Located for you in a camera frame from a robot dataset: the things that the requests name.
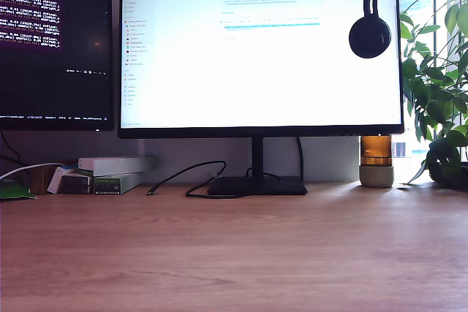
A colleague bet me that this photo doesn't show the dark terminal monitor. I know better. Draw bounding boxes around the dark terminal monitor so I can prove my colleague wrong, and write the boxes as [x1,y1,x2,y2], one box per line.
[0,0,115,132]

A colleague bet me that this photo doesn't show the brown wooden block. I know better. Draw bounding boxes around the brown wooden block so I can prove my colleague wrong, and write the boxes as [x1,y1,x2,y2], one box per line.
[27,164,56,194]

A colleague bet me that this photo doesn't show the large monitor white screen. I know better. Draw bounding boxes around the large monitor white screen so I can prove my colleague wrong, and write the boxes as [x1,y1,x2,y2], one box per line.
[117,0,406,197]

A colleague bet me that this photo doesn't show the green packet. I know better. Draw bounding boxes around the green packet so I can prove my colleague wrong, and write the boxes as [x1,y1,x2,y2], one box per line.
[0,177,37,202]

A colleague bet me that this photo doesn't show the thin black wall cable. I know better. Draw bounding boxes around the thin black wall cable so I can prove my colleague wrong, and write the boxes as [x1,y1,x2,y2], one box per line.
[0,131,30,167]

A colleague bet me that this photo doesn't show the small white blue box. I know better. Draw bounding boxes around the small white blue box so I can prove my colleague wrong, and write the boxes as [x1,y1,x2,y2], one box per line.
[46,165,80,194]

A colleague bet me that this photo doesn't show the black cable with plug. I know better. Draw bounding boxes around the black cable with plug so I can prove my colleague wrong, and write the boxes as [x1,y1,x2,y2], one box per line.
[146,160,227,199]

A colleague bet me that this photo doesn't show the small dark box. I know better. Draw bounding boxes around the small dark box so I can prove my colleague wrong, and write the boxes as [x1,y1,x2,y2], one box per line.
[59,174,92,194]

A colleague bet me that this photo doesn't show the white cable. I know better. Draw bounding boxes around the white cable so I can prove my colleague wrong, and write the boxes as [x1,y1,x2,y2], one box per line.
[0,162,65,180]

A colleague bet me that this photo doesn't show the black monitor cable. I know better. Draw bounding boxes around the black monitor cable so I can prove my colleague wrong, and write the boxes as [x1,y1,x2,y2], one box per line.
[296,137,305,181]

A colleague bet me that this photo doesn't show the green houseplant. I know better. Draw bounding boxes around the green houseplant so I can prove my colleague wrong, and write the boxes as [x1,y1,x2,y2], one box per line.
[400,0,468,191]

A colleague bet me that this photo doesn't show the long white box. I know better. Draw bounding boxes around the long white box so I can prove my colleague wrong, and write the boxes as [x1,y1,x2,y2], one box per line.
[78,156,158,177]

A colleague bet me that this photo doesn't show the black headphones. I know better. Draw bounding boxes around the black headphones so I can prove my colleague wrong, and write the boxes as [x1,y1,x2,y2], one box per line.
[347,0,392,59]

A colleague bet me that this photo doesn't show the amber glass jar grey base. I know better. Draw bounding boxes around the amber glass jar grey base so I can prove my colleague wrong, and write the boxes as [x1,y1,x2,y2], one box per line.
[358,135,395,188]

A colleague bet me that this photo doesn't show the thin black desk cable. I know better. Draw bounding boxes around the thin black desk cable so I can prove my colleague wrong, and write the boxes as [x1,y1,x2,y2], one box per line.
[245,166,284,183]

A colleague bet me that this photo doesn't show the green and white box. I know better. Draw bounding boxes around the green and white box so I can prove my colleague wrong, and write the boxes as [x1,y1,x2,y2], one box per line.
[93,172,143,196]

